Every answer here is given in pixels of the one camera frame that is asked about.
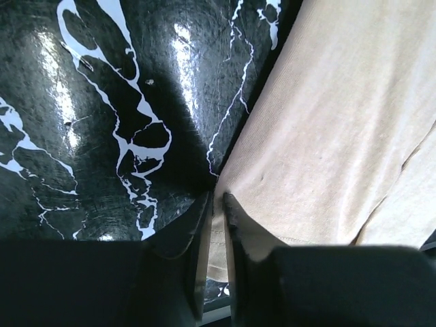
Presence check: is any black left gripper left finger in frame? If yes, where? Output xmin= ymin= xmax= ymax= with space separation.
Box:
xmin=1 ymin=192 xmax=212 ymax=326

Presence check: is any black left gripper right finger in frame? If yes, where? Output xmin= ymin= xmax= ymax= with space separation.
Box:
xmin=223 ymin=193 xmax=435 ymax=326

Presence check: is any beige t shirt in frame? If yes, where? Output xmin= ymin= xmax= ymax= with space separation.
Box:
xmin=207 ymin=1 xmax=435 ymax=282

